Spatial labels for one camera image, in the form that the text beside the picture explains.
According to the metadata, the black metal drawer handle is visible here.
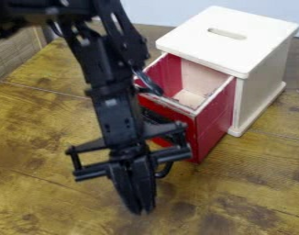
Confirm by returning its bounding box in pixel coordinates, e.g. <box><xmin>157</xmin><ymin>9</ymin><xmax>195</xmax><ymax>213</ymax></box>
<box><xmin>142</xmin><ymin>107</ymin><xmax>191</xmax><ymax>178</ymax></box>

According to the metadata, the white wooden box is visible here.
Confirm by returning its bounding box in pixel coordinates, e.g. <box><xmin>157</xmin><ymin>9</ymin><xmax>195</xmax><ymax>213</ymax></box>
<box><xmin>157</xmin><ymin>6</ymin><xmax>299</xmax><ymax>137</ymax></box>

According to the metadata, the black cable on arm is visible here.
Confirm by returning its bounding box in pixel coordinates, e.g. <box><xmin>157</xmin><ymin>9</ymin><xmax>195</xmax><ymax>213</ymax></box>
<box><xmin>131</xmin><ymin>67</ymin><xmax>165</xmax><ymax>97</ymax></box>

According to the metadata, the red wooden drawer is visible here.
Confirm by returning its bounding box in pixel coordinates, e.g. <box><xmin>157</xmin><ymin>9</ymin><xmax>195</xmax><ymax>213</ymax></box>
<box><xmin>139</xmin><ymin>53</ymin><xmax>237</xmax><ymax>163</ymax></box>

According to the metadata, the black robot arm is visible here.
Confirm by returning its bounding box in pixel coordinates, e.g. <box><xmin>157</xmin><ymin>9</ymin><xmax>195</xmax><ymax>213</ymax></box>
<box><xmin>0</xmin><ymin>0</ymin><xmax>191</xmax><ymax>215</ymax></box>

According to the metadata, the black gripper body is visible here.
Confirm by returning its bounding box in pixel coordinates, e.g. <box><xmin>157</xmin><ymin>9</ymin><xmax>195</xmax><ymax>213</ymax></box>
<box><xmin>66</xmin><ymin>81</ymin><xmax>194</xmax><ymax>183</ymax></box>

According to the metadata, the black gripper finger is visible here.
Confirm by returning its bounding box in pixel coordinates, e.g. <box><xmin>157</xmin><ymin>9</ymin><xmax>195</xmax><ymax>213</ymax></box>
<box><xmin>110</xmin><ymin>162</ymin><xmax>142</xmax><ymax>215</ymax></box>
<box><xmin>132</xmin><ymin>155</ymin><xmax>157</xmax><ymax>213</ymax></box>

